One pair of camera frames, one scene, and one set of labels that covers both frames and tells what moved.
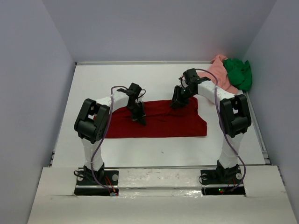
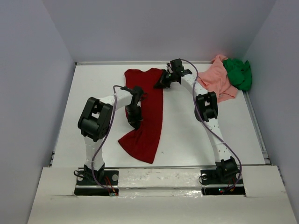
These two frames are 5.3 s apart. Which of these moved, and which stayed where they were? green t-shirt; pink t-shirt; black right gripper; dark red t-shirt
Moved: dark red t-shirt; black right gripper
Stayed: pink t-shirt; green t-shirt
